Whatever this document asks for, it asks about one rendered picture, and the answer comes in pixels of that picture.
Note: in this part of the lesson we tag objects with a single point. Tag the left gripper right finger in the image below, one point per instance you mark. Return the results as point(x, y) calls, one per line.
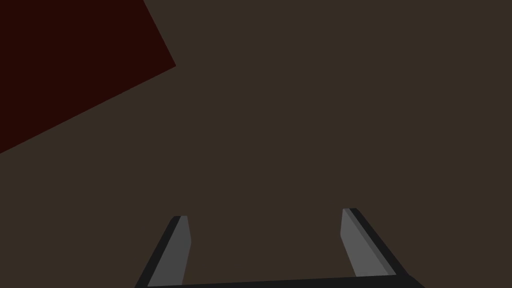
point(362, 252)

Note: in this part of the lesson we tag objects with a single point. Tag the dark red flat rectangle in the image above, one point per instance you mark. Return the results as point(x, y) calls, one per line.
point(68, 56)

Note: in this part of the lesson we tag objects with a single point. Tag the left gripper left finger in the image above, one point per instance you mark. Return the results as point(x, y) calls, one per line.
point(172, 256)

